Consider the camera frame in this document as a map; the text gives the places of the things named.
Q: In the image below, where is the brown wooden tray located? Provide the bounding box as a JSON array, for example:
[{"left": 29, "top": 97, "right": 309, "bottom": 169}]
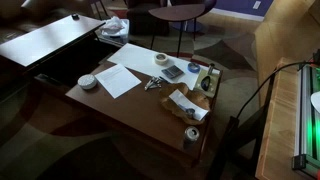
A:
[{"left": 159, "top": 82, "right": 212, "bottom": 126}]

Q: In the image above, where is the small metal measuring cup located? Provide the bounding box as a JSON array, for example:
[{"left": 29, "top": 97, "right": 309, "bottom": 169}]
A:
[{"left": 179, "top": 105, "right": 197, "bottom": 120}]

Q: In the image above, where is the grey calculator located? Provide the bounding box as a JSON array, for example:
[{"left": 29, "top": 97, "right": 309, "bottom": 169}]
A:
[{"left": 161, "top": 64, "right": 185, "bottom": 80}]

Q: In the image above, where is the white paper slip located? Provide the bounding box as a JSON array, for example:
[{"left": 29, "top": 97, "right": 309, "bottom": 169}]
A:
[{"left": 168, "top": 89, "right": 210, "bottom": 122}]

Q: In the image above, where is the white masking tape roll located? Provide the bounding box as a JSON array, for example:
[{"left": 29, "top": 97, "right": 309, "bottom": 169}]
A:
[{"left": 154, "top": 52, "right": 170, "bottom": 66}]

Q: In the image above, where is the brown wooden coffee table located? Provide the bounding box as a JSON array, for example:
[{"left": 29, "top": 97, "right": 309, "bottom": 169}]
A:
[{"left": 33, "top": 41, "right": 224, "bottom": 168}]

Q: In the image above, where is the blue tape roll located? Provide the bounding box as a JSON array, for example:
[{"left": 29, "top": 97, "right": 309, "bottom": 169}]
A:
[{"left": 186, "top": 62, "right": 202, "bottom": 74}]

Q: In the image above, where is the large white board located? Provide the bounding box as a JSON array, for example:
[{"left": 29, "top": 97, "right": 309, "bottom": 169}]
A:
[{"left": 107, "top": 42, "right": 221, "bottom": 91}]

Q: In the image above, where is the white printed paper sheet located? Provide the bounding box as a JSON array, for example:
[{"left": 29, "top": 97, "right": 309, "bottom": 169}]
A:
[{"left": 94, "top": 63, "right": 142, "bottom": 100}]

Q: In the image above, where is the black oval object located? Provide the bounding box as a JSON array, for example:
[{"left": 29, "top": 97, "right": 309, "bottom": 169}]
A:
[{"left": 200, "top": 75, "right": 212, "bottom": 92}]

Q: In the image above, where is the silver drink can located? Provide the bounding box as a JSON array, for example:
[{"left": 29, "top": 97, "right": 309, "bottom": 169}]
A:
[{"left": 182, "top": 126, "right": 201, "bottom": 150}]

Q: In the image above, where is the small metal cylinder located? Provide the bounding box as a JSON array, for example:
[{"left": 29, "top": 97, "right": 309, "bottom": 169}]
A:
[{"left": 207, "top": 62, "right": 216, "bottom": 76}]

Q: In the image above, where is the clear plastic storage bin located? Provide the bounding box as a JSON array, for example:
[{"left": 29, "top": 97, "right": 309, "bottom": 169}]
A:
[{"left": 95, "top": 18, "right": 131, "bottom": 46}]

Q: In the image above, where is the white round puck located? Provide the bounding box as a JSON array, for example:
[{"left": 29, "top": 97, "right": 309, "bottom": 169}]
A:
[{"left": 77, "top": 73, "right": 98, "bottom": 91}]

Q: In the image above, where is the dark armchair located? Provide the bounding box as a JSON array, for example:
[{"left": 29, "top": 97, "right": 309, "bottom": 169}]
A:
[{"left": 125, "top": 0, "right": 171, "bottom": 36}]

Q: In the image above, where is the white plastic bag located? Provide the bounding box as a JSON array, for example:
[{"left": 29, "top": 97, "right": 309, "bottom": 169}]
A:
[{"left": 99, "top": 15, "right": 129, "bottom": 37}]

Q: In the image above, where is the patterned area rug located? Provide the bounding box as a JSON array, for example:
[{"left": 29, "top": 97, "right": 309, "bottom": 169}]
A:
[{"left": 0, "top": 9, "right": 268, "bottom": 180}]

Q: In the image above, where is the black stand leg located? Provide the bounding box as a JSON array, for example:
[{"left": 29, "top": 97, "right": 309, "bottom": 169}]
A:
[{"left": 206, "top": 115, "right": 241, "bottom": 180}]

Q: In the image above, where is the light wooden bench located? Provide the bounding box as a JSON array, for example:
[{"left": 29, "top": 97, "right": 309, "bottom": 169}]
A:
[{"left": 254, "top": 57, "right": 320, "bottom": 180}]

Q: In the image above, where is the raised coffee table top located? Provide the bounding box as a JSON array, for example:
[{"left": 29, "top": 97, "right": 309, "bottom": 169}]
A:
[{"left": 0, "top": 13, "right": 106, "bottom": 69}]

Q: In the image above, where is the dark leather sofa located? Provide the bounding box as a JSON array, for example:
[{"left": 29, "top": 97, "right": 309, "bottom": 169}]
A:
[{"left": 0, "top": 0, "right": 98, "bottom": 44}]

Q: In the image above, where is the long black cable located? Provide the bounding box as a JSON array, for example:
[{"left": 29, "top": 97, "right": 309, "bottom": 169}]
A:
[{"left": 235, "top": 59, "right": 317, "bottom": 120}]

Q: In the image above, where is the aluminium rail frame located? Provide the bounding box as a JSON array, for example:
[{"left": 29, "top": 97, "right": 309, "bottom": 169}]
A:
[{"left": 291, "top": 62, "right": 320, "bottom": 178}]

